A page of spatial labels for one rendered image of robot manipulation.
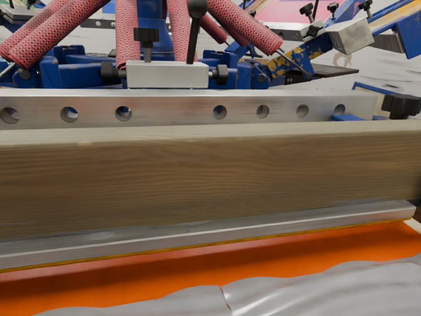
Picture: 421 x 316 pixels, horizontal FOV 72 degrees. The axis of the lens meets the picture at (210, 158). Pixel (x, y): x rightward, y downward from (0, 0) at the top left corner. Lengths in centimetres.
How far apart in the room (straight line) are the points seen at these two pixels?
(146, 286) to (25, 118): 29
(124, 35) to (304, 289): 59
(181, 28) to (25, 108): 40
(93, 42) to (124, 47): 369
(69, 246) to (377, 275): 22
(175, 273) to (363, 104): 42
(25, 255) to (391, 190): 27
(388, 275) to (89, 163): 23
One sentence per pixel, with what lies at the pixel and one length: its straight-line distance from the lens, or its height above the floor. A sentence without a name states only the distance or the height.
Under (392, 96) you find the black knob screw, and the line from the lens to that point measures 43.
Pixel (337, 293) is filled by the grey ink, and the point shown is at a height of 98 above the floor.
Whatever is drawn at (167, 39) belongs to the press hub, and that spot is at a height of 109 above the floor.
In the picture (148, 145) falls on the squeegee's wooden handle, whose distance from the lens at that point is 18.
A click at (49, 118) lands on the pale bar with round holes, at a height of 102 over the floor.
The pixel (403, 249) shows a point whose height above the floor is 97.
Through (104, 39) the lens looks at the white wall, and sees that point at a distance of 433.
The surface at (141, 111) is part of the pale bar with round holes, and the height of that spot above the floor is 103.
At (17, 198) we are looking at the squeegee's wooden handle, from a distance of 21.
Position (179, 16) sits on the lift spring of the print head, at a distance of 75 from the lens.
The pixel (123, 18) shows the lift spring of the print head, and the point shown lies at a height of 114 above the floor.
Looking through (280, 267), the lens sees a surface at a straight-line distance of 25.
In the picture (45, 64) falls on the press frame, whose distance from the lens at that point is 82.
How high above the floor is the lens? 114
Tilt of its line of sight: 24 degrees down
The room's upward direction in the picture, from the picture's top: 3 degrees clockwise
